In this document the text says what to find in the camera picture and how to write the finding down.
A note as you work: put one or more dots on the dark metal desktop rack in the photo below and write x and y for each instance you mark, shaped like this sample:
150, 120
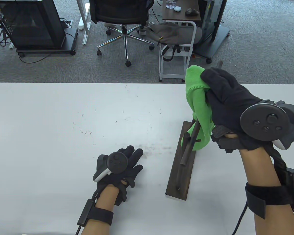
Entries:
180, 176

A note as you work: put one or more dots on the grey bag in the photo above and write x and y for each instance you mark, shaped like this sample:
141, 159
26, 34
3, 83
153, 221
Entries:
169, 33

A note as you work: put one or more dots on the person's left forearm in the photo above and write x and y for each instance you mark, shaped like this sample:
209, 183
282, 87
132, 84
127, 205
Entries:
105, 198

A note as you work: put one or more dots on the green square towel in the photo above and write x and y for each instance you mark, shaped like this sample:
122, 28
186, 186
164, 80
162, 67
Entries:
198, 100

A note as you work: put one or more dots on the glass of water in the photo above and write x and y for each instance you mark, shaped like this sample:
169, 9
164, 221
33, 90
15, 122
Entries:
171, 3

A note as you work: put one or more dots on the white earbuds case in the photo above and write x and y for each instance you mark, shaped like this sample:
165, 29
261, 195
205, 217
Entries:
177, 9

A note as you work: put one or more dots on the black rolling stand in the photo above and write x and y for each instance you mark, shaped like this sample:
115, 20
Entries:
214, 41

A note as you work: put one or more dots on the dark wooden side table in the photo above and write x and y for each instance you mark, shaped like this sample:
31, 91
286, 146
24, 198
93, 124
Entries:
178, 15

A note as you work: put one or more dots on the person's right hand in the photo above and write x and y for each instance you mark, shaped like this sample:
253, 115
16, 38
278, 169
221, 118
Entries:
230, 95

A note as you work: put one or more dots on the white desk leg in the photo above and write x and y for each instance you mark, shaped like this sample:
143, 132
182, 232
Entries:
84, 22

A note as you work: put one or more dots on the black round tracking controller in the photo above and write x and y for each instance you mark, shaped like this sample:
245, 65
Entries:
264, 122
116, 162

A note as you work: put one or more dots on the black office chair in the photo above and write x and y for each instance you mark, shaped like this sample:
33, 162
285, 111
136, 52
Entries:
117, 11

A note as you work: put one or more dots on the black rolling cabinet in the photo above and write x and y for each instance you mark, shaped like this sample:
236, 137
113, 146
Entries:
31, 24

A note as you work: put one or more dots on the black computer mouse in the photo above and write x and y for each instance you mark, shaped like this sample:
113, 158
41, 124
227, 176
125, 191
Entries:
192, 11

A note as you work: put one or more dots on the person's left hand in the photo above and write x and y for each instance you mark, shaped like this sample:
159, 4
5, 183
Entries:
134, 161

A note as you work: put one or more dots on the person's right forearm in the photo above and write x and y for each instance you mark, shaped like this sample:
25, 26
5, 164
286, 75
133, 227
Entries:
259, 171

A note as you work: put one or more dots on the white desktop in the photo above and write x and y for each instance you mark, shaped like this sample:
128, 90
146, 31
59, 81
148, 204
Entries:
51, 159

